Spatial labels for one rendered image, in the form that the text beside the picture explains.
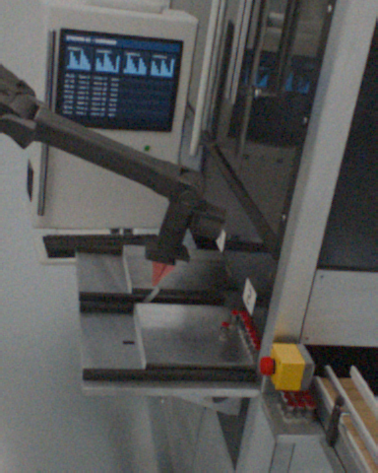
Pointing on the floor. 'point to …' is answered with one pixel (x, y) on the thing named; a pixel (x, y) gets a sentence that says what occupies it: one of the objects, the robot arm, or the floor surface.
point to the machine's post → (313, 191)
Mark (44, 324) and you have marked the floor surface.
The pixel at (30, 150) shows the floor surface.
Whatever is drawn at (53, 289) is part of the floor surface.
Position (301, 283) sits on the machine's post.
